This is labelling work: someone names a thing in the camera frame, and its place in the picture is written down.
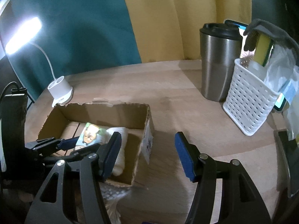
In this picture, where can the clear plastic bag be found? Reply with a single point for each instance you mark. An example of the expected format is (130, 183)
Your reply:
(282, 73)

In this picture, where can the brown cardboard box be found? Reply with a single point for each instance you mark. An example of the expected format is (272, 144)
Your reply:
(65, 120)

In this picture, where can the stainless steel tumbler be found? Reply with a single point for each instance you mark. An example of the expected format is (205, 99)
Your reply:
(220, 45)

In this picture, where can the cotton swabs bag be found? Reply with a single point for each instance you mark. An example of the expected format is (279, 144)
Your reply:
(111, 196)

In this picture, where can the yellow curtain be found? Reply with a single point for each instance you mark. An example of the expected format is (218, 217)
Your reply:
(167, 30)

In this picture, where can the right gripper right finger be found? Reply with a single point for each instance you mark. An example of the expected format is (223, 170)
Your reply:
(241, 201)

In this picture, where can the gray cloth on basket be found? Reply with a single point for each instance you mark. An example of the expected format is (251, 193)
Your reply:
(278, 36)

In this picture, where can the white desk lamp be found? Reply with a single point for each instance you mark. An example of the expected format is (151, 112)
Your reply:
(60, 90)

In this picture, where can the white perforated plastic basket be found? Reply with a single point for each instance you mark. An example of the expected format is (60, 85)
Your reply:
(249, 100)

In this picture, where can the teal curtain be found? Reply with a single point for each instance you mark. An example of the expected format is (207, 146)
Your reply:
(76, 36)

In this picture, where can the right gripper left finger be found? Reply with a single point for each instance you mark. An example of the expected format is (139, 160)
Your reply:
(55, 200)

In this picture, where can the cartoon tissue pack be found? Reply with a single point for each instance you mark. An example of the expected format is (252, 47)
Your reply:
(91, 134)

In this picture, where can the white socks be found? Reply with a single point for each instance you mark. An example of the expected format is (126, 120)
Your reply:
(120, 161)

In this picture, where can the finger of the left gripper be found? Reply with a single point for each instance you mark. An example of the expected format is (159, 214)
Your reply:
(75, 155)
(67, 143)

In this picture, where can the yellow green sponge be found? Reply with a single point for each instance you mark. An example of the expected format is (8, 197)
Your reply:
(263, 49)

